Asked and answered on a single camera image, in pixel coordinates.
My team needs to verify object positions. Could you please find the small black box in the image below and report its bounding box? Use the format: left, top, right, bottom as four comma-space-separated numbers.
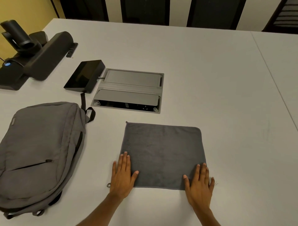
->
29, 31, 49, 45

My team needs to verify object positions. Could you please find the dark gray square cloth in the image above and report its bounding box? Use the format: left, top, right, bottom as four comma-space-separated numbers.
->
107, 121, 208, 190

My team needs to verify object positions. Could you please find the black base with blue button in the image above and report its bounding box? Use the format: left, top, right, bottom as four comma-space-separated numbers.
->
0, 55, 31, 91

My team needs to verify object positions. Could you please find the black cylindrical speaker bar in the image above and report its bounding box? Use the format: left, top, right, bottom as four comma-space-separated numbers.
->
23, 31, 74, 81

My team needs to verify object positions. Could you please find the gray cable box lid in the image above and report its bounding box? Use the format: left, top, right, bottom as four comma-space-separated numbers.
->
104, 69, 161, 88

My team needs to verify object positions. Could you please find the person's right forearm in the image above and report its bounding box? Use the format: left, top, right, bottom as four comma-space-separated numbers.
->
193, 206, 222, 226

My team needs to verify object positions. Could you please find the person's left forearm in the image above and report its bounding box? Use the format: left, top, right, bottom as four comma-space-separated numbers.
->
76, 193, 124, 226

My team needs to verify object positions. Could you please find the black touch panel console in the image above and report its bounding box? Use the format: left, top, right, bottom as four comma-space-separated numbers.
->
63, 60, 105, 94

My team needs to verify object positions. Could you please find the gray fabric backpack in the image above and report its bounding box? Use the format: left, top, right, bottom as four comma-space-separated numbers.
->
0, 93, 96, 220

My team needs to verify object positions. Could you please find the person's right hand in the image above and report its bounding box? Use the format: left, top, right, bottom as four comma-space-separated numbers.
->
183, 163, 215, 209

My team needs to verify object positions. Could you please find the gray table cable box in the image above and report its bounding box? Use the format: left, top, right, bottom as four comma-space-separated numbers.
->
90, 68, 165, 114

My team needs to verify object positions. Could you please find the flat black bracket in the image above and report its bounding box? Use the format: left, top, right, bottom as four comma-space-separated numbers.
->
66, 43, 79, 58

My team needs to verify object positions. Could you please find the black conference camera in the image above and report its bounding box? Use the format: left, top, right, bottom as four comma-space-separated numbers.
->
0, 20, 43, 52

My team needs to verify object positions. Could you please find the person's left hand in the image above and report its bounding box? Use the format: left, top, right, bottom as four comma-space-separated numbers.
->
109, 151, 140, 201

